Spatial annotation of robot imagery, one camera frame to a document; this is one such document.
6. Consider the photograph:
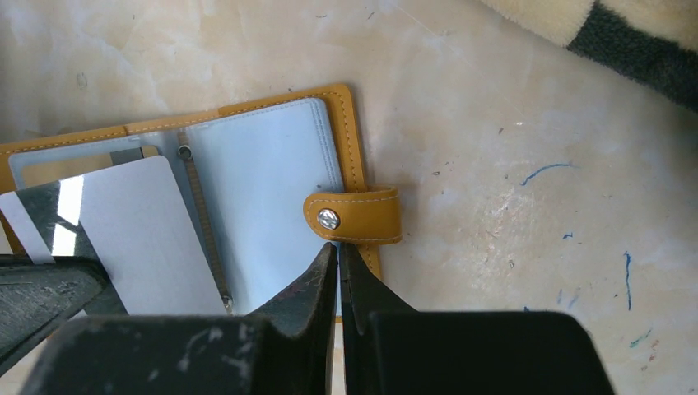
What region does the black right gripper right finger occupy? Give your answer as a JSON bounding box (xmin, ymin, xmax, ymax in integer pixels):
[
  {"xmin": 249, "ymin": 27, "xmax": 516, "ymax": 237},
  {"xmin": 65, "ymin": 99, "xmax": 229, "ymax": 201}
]
[{"xmin": 338, "ymin": 244, "xmax": 613, "ymax": 394}]

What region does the black floral blanket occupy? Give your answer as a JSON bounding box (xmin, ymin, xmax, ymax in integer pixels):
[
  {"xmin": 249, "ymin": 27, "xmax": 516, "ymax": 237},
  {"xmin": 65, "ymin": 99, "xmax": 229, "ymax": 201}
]
[{"xmin": 479, "ymin": 0, "xmax": 698, "ymax": 114}]

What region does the blue credit card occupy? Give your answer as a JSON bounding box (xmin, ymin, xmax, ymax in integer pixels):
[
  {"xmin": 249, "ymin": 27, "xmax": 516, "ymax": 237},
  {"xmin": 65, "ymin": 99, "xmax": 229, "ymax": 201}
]
[{"xmin": 0, "ymin": 156, "xmax": 228, "ymax": 318}]

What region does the gold credit card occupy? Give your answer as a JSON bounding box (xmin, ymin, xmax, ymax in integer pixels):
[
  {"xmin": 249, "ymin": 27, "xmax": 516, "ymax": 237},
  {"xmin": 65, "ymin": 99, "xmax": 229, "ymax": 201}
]
[{"xmin": 13, "ymin": 146, "xmax": 160, "ymax": 189}]

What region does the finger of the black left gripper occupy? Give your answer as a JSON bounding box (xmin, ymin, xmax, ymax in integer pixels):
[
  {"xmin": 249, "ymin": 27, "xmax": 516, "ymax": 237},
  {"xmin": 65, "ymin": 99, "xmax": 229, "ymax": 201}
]
[{"xmin": 1, "ymin": 256, "xmax": 109, "ymax": 374}]

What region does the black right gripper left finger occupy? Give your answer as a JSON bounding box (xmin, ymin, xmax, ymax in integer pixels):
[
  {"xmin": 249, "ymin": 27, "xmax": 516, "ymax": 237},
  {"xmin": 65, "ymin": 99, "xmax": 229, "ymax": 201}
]
[{"xmin": 22, "ymin": 244, "xmax": 338, "ymax": 394}]

